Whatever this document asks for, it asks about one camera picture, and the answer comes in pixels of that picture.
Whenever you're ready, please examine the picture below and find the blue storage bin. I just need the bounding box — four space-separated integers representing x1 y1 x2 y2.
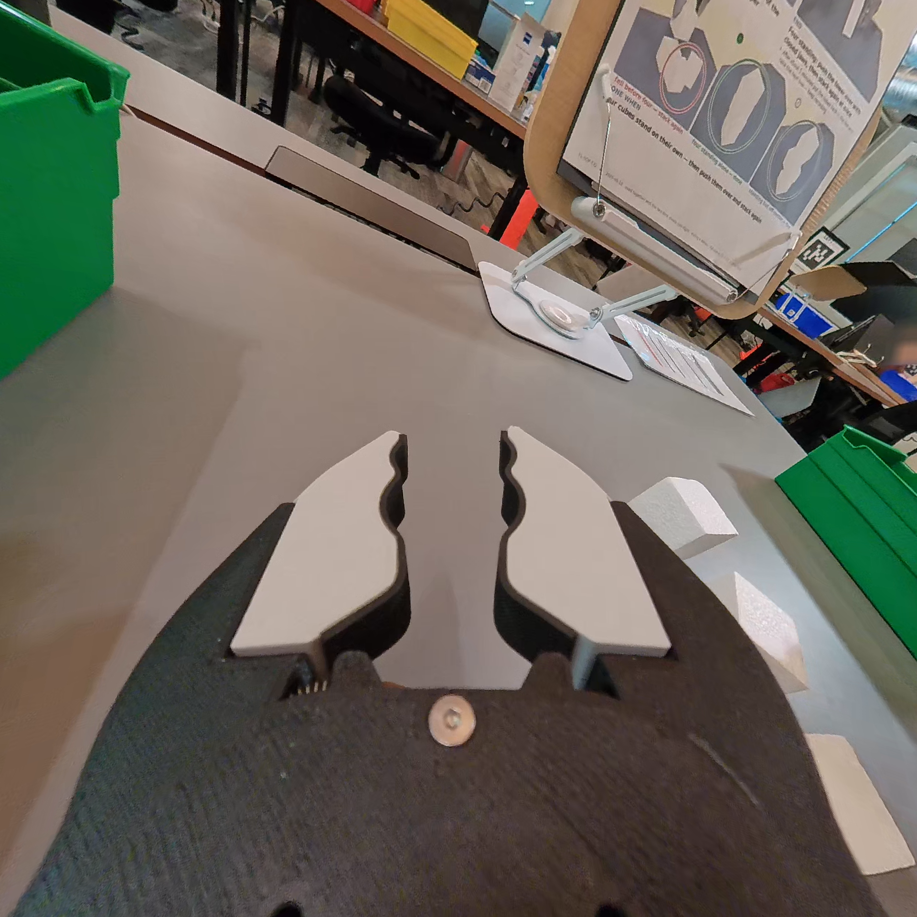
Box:
774 291 835 332

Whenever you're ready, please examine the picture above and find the printed instruction sheet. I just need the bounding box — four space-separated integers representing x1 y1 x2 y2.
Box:
559 0 905 288

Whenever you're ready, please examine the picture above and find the white foam cube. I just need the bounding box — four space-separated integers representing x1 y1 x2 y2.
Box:
628 476 739 560
802 733 917 877
705 571 809 695

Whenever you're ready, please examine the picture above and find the black and white tag marker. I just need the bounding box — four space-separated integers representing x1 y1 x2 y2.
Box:
793 229 851 276

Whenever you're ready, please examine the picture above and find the grey desk cable flap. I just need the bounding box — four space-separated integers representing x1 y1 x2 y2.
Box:
265 147 478 272

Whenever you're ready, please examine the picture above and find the green plastic bin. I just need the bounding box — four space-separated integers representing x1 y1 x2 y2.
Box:
0 0 131 381
775 425 917 661

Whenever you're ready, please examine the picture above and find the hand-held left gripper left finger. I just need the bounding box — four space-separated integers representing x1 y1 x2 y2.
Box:
229 431 411 684

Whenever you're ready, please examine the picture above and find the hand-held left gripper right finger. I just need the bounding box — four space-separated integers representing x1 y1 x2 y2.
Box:
494 426 672 694

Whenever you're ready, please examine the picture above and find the black office chair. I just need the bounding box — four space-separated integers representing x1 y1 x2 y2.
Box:
322 73 443 181

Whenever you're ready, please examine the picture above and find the grey desk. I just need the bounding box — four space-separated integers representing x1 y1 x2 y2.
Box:
0 107 917 917

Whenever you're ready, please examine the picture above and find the wooden side table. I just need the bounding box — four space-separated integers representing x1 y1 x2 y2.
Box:
755 305 910 410

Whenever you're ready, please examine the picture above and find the white document stand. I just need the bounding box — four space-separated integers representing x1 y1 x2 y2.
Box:
478 0 885 381

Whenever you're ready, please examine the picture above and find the yellow plastic bin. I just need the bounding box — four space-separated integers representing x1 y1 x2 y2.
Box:
380 0 478 80

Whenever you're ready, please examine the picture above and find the laminated paper sheet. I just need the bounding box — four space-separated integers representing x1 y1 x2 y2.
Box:
614 314 754 417

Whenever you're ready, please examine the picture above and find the white cardboard box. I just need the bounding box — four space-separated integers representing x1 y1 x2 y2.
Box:
489 15 547 112

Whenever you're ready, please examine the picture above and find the orange traffic cone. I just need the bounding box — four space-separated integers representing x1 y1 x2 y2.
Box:
489 190 539 248

